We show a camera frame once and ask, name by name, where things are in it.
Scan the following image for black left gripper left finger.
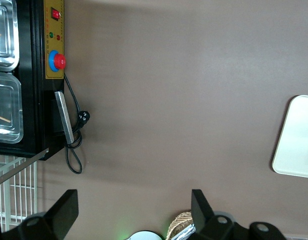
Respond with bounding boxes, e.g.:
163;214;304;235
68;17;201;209
17;189;80;240

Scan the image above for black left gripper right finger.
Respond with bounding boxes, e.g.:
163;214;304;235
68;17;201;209
191;189;247;240

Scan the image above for cream plastic tray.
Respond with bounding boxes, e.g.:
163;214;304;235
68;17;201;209
271;94;308;179

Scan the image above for steel tray in machine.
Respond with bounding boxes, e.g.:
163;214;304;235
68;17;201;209
0;0;20;72
0;71;24;145

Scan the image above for wicker basket with foil containers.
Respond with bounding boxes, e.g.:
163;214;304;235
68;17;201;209
167;211;194;240

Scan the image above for aluminium foil container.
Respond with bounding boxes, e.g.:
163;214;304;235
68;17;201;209
172;223;196;240

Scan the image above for black sealing machine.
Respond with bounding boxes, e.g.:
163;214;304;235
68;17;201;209
0;0;67;161

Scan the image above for red emergency stop button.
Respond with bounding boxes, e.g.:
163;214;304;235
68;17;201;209
48;49;67;72

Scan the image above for yellow control panel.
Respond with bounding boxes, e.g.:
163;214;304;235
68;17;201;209
43;0;66;80

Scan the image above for white wire rack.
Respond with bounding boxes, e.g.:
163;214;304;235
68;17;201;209
0;153;39;233

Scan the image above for silver metal handle bar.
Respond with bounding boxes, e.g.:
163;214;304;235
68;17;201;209
54;91;75;145

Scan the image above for black power cable with plug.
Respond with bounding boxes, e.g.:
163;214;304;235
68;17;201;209
63;73;91;175

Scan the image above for red rocker switch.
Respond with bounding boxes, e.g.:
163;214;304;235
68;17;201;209
51;7;62;22

